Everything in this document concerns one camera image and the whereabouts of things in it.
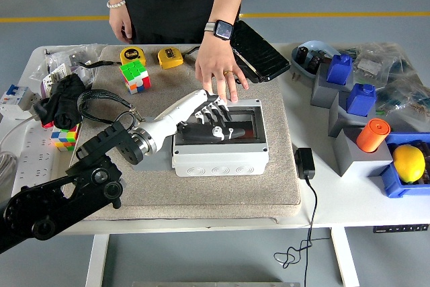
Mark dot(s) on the person's left hand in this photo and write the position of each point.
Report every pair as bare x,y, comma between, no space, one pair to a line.
216,58

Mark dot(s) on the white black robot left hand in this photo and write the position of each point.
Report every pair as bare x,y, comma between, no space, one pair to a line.
178,112

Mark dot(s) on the person's right hand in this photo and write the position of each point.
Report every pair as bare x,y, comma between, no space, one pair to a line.
121,21

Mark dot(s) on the black zip case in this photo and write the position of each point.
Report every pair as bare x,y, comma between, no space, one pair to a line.
262,55

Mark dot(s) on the white junction box clear lid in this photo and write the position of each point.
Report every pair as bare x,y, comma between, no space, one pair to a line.
218,166

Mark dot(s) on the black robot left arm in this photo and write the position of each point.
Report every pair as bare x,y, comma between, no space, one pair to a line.
50,206

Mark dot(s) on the black smart watch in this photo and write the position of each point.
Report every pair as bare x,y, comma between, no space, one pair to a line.
222,29

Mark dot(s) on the yellow tape measure round label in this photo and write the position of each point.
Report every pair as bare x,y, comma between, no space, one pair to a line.
131,54

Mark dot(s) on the yellow tape measure square label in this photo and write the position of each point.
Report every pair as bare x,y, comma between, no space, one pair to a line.
169,58

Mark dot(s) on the grey block with round hole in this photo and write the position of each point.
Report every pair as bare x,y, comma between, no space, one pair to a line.
161,162

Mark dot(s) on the large colourful puzzle cube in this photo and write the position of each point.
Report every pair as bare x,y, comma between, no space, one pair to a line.
134,75

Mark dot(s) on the clear bags of hardware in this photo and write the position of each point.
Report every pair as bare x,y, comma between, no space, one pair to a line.
64,56

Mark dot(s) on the black capacitor in bowl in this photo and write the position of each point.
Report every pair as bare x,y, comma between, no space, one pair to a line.
302,53
314,62

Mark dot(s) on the light blue bowl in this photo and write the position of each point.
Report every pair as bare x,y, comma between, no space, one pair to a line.
302,67

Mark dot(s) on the grey-brown fabric mat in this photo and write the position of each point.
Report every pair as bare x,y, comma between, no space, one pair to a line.
235,196

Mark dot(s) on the black folded cloth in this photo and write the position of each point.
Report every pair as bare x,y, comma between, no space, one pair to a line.
64,105

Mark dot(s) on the grey holder block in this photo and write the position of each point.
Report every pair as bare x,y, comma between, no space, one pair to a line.
349,159
339,122
322,95

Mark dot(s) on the small colourful puzzle cube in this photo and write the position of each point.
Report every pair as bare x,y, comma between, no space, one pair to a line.
65,137

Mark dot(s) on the blue plastic block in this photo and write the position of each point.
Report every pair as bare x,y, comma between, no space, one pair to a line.
339,70
361,100

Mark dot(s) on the white blue circuit breaker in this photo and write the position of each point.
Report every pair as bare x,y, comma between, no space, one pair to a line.
13,95

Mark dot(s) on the black power adapter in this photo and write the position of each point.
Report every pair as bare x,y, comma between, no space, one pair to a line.
305,162

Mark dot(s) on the white power strip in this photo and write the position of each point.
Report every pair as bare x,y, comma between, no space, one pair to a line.
33,166

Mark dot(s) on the white table leg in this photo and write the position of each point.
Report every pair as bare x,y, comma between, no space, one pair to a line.
344,260
95,260

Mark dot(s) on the clear bags of parts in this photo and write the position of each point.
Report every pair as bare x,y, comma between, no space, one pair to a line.
403,75

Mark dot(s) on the blue plastic bin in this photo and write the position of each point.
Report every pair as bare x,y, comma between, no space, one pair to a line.
393,186

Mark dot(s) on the yellow lemon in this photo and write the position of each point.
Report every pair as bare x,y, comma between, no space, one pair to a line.
408,164

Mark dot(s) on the black table control panel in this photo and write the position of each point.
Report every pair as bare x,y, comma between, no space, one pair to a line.
399,228

